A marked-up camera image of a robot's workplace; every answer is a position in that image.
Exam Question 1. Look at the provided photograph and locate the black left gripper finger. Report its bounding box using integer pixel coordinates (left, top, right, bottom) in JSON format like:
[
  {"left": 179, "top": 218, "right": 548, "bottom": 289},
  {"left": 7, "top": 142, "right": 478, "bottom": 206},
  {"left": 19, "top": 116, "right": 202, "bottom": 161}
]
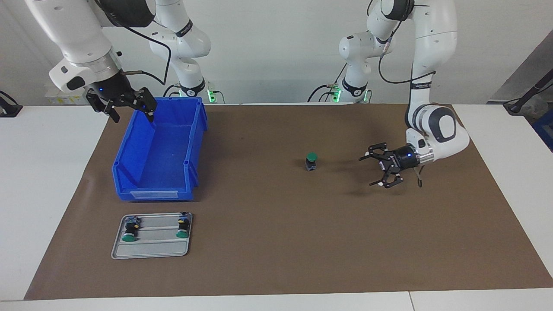
[
  {"left": 358, "top": 142, "right": 393, "bottom": 164},
  {"left": 369, "top": 163, "right": 405, "bottom": 189}
]

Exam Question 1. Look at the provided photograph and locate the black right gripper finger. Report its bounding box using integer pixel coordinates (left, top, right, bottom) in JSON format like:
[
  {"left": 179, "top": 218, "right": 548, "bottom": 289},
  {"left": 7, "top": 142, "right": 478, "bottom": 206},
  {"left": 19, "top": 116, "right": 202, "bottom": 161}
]
[
  {"left": 85, "top": 90, "right": 121, "bottom": 124},
  {"left": 116, "top": 87, "right": 157, "bottom": 124}
]

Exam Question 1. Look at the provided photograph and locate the white power strip box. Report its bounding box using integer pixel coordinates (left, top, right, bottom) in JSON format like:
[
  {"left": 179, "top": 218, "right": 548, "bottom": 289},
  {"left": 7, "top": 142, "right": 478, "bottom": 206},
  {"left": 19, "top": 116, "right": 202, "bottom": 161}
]
[{"left": 45, "top": 89, "right": 87, "bottom": 105}]

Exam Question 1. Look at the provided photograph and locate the blue plastic storage bin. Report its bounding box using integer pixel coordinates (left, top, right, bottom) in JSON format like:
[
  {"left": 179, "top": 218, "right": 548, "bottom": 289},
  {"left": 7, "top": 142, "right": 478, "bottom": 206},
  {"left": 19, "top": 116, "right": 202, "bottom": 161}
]
[{"left": 111, "top": 97, "right": 208, "bottom": 202}]

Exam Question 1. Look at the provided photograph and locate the black table clamp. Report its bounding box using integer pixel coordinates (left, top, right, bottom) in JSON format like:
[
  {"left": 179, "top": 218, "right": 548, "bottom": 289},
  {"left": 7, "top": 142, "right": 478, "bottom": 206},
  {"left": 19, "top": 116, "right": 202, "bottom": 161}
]
[{"left": 0, "top": 91, "right": 23, "bottom": 118}]

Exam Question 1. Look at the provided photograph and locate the brown table mat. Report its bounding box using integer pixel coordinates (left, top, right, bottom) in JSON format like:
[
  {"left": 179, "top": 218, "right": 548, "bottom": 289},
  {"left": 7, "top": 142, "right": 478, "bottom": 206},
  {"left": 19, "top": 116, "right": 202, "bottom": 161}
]
[{"left": 24, "top": 103, "right": 553, "bottom": 301}]

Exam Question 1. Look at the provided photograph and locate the black stand with pole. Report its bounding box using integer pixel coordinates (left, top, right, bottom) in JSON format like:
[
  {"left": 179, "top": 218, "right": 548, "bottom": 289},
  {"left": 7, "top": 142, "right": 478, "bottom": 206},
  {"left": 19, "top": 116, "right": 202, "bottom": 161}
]
[{"left": 503, "top": 69, "right": 553, "bottom": 115}]

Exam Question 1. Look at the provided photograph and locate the blue crate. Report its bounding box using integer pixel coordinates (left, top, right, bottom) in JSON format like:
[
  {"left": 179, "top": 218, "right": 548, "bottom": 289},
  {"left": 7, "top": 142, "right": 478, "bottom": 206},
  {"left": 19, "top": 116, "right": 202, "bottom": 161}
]
[{"left": 532, "top": 110, "right": 553, "bottom": 152}]

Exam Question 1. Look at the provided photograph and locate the grey metal tray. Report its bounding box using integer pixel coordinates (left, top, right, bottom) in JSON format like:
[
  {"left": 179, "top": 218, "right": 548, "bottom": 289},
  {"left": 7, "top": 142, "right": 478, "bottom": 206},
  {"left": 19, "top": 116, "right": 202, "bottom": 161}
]
[{"left": 111, "top": 212, "right": 193, "bottom": 260}]

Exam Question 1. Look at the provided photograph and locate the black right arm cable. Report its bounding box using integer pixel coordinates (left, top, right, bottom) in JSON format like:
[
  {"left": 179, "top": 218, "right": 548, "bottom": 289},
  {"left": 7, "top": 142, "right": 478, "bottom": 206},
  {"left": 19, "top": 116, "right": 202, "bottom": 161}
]
[{"left": 97, "top": 0, "right": 172, "bottom": 86}]

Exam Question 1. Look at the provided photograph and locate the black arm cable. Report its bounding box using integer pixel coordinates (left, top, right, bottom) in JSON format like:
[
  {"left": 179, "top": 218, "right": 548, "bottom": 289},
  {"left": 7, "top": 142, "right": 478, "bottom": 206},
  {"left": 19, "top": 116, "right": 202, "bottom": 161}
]
[
  {"left": 97, "top": 0, "right": 172, "bottom": 86},
  {"left": 378, "top": 0, "right": 435, "bottom": 188}
]

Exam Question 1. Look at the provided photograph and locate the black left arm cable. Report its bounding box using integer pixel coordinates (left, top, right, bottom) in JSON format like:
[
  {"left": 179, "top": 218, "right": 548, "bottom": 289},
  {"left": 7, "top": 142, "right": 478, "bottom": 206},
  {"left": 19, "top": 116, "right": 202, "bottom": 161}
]
[{"left": 378, "top": 0, "right": 435, "bottom": 188}]

